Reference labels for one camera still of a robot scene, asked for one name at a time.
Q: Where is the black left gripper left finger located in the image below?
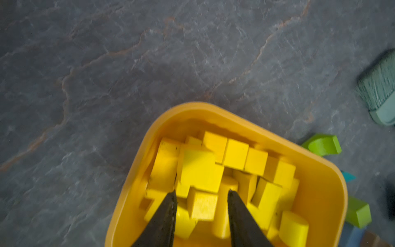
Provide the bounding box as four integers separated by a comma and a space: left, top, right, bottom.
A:
132, 191, 178, 247

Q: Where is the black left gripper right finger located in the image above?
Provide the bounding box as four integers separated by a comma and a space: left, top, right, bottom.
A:
227, 190, 273, 247

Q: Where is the yellow plastic tub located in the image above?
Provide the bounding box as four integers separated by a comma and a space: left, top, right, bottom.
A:
105, 102, 348, 247

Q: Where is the light blue block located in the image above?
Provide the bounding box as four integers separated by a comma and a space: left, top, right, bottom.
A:
338, 222, 366, 247

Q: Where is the green small cube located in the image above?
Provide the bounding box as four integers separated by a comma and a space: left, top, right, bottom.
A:
345, 196, 372, 228

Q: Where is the green arch block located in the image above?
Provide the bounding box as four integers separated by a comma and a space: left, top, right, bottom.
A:
301, 134, 342, 157

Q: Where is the teal block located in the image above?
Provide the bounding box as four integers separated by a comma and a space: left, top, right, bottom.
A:
341, 170, 357, 183

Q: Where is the green plastic dustpan brush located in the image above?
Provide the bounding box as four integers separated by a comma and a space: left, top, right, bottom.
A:
357, 48, 395, 126

